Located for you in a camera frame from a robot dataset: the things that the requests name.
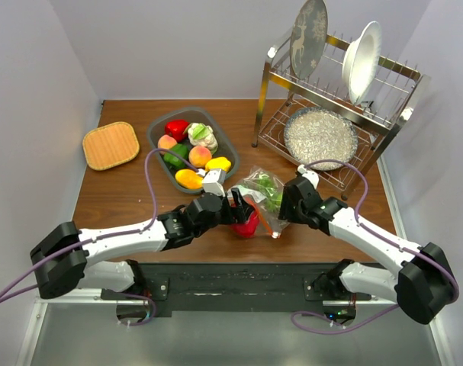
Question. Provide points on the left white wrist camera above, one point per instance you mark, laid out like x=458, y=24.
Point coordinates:
x=213, y=182

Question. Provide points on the white bowl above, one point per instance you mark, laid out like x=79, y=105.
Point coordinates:
x=360, y=62

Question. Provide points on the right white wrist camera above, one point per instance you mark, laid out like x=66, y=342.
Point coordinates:
x=308, y=174

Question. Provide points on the fake orange mango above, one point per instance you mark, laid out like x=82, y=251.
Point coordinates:
x=189, y=179

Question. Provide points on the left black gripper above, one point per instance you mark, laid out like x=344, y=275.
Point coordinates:
x=238, y=213

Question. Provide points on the fake peach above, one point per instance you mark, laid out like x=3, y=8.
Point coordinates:
x=166, y=142
x=199, y=156

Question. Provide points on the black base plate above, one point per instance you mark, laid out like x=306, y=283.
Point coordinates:
x=233, y=287

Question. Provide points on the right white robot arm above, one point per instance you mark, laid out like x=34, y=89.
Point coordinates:
x=417, y=278

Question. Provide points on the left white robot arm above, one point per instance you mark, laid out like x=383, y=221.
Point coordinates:
x=69, y=258

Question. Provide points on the fake green bell pepper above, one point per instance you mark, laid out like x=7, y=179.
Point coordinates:
x=179, y=157

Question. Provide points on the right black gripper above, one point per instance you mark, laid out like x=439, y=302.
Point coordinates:
x=285, y=213

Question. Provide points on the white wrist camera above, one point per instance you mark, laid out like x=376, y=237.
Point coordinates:
x=308, y=174
x=213, y=182

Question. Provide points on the woven bamboo coaster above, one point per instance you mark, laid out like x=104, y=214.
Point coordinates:
x=110, y=146

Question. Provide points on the fake peach in tray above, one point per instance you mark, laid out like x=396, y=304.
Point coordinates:
x=166, y=142

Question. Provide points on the clear zip top bag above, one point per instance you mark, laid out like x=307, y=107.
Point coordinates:
x=269, y=221

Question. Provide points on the dark grey plastic tray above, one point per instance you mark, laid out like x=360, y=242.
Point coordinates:
x=225, y=148

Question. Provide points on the grey reindeer plate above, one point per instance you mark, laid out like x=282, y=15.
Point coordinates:
x=308, y=38

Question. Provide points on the blue speckled plate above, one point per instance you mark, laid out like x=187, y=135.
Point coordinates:
x=324, y=138

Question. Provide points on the fake green leafy vegetable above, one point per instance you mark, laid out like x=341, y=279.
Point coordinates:
x=271, y=187

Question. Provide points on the metal dish rack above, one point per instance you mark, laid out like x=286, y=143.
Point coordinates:
x=395, y=92

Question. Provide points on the fake red bell pepper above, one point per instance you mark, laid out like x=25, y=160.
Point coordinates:
x=177, y=129

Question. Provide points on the fake yellow bell pepper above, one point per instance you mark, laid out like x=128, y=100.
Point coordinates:
x=218, y=163

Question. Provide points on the fake cauliflower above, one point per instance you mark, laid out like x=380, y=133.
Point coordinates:
x=200, y=134

